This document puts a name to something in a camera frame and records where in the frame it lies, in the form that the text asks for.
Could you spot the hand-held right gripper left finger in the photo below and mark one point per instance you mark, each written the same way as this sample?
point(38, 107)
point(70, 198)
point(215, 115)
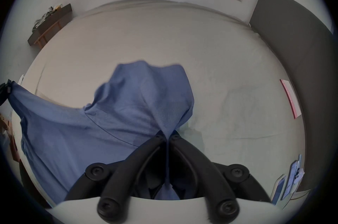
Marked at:
point(124, 178)

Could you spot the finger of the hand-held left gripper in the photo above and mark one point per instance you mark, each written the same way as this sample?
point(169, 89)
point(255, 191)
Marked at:
point(4, 90)

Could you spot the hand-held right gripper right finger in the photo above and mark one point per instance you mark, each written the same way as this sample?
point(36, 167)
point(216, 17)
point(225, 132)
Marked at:
point(208, 178)

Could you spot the blue shirt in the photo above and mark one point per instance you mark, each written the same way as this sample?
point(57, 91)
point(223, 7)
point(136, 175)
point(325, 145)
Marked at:
point(79, 127)

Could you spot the white phone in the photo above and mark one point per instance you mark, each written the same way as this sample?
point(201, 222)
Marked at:
point(279, 188)

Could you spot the dark wooden table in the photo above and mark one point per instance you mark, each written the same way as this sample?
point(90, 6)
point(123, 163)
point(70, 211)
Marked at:
point(50, 24)

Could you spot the blue phone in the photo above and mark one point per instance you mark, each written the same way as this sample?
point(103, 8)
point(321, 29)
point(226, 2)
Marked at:
point(293, 178)

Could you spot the white card with pink edge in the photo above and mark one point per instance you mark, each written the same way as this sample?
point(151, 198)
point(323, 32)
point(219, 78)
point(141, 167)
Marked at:
point(291, 100)

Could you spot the bed with beige sheet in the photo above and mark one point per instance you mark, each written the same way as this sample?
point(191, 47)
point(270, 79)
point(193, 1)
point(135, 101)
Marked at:
point(184, 45)

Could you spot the dark grey padded headboard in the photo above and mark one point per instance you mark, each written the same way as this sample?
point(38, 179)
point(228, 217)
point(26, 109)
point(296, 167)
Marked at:
point(303, 53)

